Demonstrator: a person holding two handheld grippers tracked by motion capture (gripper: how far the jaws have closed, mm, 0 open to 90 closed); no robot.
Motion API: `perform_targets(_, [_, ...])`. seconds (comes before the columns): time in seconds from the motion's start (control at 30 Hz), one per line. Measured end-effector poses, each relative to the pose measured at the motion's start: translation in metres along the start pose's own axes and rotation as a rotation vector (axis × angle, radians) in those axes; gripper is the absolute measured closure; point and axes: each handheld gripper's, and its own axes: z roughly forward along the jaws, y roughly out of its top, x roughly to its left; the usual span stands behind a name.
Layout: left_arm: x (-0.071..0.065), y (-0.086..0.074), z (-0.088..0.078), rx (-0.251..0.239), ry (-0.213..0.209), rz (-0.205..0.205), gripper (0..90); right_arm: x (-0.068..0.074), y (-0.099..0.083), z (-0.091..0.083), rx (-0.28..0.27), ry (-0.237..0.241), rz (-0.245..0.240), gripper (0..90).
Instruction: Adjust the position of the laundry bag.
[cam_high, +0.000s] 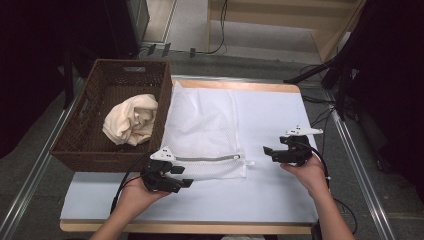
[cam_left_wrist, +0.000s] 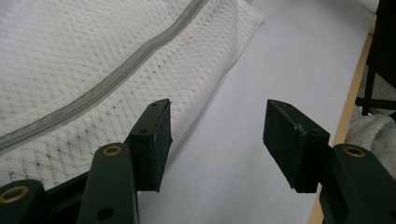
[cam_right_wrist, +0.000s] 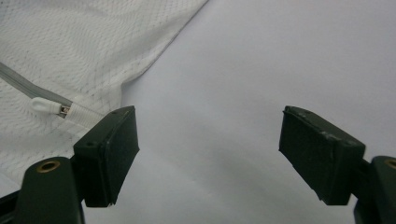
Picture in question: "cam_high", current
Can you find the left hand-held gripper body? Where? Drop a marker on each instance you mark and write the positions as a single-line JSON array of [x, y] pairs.
[[156, 176]]

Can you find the person's left hand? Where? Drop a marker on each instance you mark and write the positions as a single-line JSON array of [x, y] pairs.
[[138, 200]]

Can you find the brown wicker basket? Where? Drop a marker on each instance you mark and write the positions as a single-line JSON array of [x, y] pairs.
[[86, 148]]

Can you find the person's right hand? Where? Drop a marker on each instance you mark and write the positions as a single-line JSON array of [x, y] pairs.
[[311, 176]]

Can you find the black curtain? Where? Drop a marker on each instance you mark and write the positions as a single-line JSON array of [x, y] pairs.
[[30, 66], [396, 66]]

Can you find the metal floor rail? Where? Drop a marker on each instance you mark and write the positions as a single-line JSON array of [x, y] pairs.
[[363, 173], [30, 186]]

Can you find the white mesh laundry bag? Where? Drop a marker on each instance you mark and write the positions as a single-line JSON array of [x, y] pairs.
[[200, 126]]

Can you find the black upright post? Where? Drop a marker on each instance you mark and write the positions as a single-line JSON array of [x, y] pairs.
[[68, 80]]

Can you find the light wooden shelf unit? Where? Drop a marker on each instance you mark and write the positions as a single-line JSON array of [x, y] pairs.
[[266, 16]]

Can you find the cream cloth garment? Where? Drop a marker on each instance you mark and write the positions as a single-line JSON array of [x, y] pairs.
[[130, 121]]

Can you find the dark cabinet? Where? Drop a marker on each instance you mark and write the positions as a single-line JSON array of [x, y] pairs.
[[126, 23]]

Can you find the black stand legs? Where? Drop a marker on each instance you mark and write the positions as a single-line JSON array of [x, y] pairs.
[[341, 90]]

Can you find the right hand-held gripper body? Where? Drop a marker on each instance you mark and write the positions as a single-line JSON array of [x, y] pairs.
[[298, 150]]

